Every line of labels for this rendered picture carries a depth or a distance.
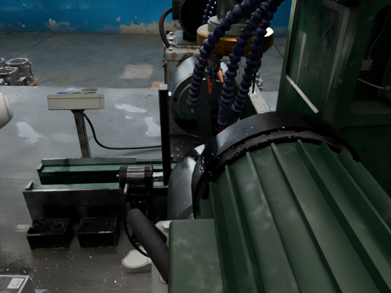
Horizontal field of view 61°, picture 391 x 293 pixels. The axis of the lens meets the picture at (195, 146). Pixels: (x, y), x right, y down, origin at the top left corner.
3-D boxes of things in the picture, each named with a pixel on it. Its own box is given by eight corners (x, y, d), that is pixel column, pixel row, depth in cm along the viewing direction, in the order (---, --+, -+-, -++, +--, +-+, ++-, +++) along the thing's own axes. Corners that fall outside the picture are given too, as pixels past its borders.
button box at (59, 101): (105, 108, 117) (104, 93, 116) (100, 109, 110) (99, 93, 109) (55, 109, 116) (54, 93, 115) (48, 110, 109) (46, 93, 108)
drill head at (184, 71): (227, 100, 146) (231, 42, 132) (242, 143, 115) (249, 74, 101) (170, 100, 144) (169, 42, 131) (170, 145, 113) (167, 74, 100)
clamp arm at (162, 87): (174, 178, 84) (170, 83, 71) (174, 186, 82) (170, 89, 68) (160, 178, 84) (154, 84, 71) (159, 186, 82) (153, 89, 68)
